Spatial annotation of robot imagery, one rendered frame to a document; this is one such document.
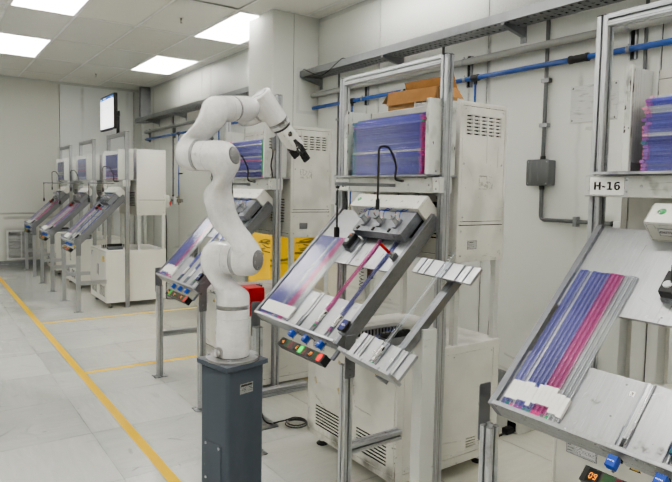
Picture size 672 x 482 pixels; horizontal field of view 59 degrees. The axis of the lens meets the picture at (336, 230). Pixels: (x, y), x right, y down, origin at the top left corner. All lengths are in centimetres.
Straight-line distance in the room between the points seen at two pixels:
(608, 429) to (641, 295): 42
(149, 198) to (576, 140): 459
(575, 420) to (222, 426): 117
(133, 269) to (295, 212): 334
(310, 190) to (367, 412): 167
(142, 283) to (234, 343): 482
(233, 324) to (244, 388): 23
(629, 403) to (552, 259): 241
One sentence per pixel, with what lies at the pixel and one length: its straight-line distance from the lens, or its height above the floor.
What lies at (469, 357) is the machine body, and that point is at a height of 55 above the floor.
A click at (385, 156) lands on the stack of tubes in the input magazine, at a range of 278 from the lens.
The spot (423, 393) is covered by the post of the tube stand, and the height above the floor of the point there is 61.
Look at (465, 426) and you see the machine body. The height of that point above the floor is 23.
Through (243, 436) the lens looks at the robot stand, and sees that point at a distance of 226.
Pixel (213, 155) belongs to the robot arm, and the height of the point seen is 142.
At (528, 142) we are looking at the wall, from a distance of 414.
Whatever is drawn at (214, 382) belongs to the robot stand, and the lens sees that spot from 221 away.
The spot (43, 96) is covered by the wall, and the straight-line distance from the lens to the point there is 1089.
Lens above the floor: 132
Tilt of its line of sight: 4 degrees down
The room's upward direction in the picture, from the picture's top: 1 degrees clockwise
